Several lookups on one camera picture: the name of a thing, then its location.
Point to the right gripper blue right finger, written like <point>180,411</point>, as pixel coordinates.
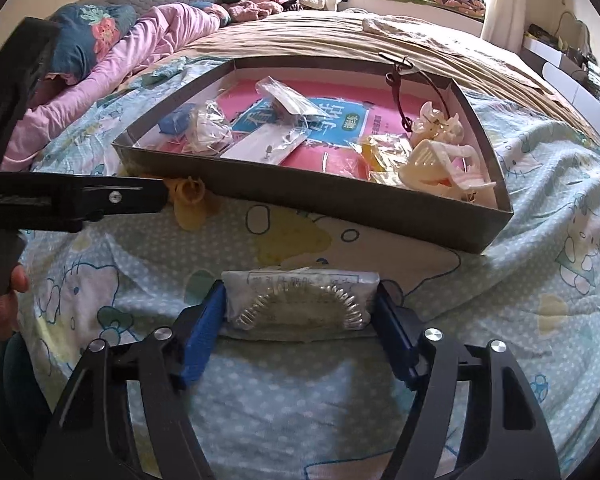
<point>398,330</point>

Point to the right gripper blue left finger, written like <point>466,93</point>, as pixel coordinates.
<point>208,319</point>

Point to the bagged silver spiral hair comb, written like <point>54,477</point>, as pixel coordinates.
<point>300,305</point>

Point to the white earring card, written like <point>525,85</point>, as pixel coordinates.
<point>270,144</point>

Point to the small blue jewelry packet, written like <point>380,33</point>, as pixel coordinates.
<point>176,122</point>

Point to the person's left hand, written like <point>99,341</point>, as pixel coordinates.
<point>19,284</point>

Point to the yellow hair clip on sheet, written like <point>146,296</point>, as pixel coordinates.
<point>192,203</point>

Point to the large cream hair claw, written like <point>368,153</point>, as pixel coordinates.
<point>450,171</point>

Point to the dark blue floral pillow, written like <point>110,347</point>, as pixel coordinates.
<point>87,32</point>

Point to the shallow grey cardboard box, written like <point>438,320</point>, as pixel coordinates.
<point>347,168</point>

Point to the small cream pearl hair claw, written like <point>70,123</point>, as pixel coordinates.
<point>432,124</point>

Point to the pink quilt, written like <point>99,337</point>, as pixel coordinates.
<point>162,31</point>

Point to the clear bag of white sticks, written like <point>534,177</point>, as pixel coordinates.
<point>287,102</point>

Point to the brown bed blanket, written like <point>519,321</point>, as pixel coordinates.
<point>500,73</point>

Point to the pink patterned throw blanket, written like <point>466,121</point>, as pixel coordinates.
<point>435,37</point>

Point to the white rounded dresser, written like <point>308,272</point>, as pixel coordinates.
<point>565,71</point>

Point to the cream right curtain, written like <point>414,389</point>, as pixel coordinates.
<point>503,24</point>

